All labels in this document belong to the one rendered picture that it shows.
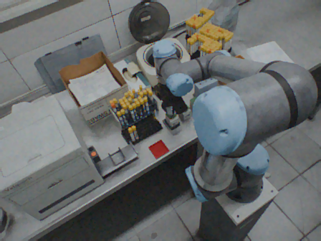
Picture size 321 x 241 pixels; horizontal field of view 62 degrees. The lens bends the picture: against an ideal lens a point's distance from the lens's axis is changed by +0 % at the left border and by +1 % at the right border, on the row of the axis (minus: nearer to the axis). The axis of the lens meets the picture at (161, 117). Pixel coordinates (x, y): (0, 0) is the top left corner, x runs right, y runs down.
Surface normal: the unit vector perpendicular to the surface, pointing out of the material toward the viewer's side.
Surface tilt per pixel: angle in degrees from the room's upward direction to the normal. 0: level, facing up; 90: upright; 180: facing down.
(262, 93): 13
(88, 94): 0
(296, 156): 0
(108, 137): 0
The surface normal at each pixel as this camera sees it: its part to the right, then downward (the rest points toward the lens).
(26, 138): -0.09, -0.59
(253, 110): 0.11, -0.13
